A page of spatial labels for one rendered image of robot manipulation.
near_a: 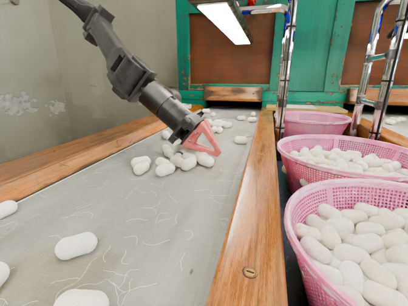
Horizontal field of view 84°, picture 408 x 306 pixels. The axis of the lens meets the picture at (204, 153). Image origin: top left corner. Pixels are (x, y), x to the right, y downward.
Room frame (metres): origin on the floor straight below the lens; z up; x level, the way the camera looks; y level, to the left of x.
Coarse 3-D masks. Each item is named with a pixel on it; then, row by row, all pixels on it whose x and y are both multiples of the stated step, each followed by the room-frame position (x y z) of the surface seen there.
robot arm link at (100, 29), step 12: (108, 12) 0.77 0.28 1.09; (96, 24) 0.71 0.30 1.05; (108, 24) 0.76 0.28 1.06; (84, 36) 0.77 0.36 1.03; (96, 36) 0.68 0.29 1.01; (108, 36) 0.62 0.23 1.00; (108, 48) 0.58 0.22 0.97; (120, 48) 0.54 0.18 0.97; (108, 60) 0.55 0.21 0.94; (120, 60) 0.53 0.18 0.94; (132, 60) 0.49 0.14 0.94; (108, 72) 0.52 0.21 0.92; (120, 72) 0.49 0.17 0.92; (132, 72) 0.49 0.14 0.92; (144, 72) 0.50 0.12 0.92; (120, 84) 0.49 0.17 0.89; (132, 84) 0.49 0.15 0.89
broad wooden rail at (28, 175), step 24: (144, 120) 0.79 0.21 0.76; (72, 144) 0.49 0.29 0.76; (96, 144) 0.49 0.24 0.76; (120, 144) 0.54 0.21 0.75; (0, 168) 0.35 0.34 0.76; (24, 168) 0.35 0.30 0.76; (48, 168) 0.36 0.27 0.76; (72, 168) 0.39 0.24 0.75; (0, 192) 0.28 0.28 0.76; (24, 192) 0.30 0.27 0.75
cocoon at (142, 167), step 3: (141, 162) 0.39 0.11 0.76; (144, 162) 0.39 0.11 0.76; (147, 162) 0.40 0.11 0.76; (135, 165) 0.38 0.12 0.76; (138, 165) 0.38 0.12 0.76; (141, 165) 0.38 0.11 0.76; (144, 165) 0.39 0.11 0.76; (147, 165) 0.39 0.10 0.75; (135, 168) 0.37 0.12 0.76; (138, 168) 0.37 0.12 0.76; (141, 168) 0.38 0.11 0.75; (144, 168) 0.38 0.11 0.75; (147, 168) 0.39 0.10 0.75; (135, 171) 0.37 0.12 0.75; (138, 171) 0.37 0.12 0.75; (141, 171) 0.37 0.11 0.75; (144, 171) 0.38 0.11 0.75; (138, 174) 0.37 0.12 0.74
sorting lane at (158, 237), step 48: (144, 144) 0.58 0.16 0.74; (240, 144) 0.58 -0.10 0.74; (48, 192) 0.31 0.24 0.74; (96, 192) 0.31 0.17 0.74; (144, 192) 0.31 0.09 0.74; (192, 192) 0.31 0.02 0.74; (0, 240) 0.21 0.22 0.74; (48, 240) 0.21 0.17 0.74; (144, 240) 0.21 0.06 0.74; (192, 240) 0.21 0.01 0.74; (0, 288) 0.15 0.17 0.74; (48, 288) 0.15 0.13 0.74; (96, 288) 0.15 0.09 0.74; (144, 288) 0.15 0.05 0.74; (192, 288) 0.15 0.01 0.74
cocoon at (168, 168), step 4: (164, 164) 0.38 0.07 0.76; (168, 164) 0.38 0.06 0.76; (172, 164) 0.39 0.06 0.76; (156, 168) 0.37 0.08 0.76; (160, 168) 0.37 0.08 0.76; (164, 168) 0.37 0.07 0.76; (168, 168) 0.37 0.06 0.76; (172, 168) 0.38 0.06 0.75; (156, 172) 0.37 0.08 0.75; (160, 172) 0.37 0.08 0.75; (164, 172) 0.37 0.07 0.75; (168, 172) 0.37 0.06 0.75; (172, 172) 0.38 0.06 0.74; (160, 176) 0.37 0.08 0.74
